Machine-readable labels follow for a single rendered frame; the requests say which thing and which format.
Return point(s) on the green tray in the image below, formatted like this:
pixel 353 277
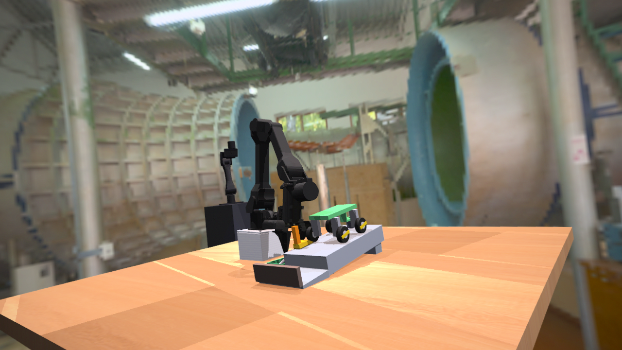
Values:
pixel 276 262

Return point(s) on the yellow chock with orange handle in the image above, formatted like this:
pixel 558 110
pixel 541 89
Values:
pixel 299 244

